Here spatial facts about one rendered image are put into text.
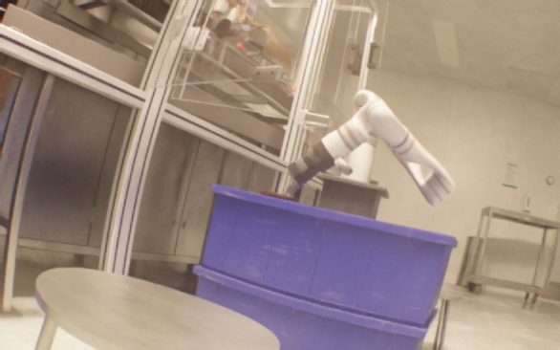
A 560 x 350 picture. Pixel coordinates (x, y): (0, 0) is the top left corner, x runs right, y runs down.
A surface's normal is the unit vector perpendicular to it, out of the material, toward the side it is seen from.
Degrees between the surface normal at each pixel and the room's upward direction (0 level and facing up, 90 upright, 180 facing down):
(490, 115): 90
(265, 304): 90
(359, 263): 90
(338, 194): 90
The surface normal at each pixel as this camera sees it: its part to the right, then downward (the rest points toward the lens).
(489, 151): -0.41, -0.16
